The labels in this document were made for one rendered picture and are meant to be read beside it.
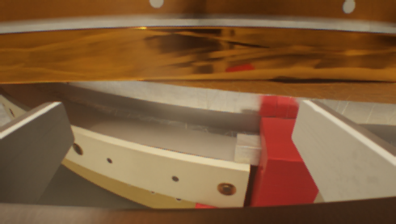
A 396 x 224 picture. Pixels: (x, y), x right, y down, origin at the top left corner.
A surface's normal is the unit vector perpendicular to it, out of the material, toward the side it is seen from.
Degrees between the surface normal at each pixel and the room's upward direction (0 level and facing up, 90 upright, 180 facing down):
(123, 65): 90
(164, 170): 90
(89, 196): 62
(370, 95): 0
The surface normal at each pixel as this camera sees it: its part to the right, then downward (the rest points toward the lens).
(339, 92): 0.00, -0.88
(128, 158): -0.31, 0.46
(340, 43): 0.02, 0.48
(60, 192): -0.44, -0.04
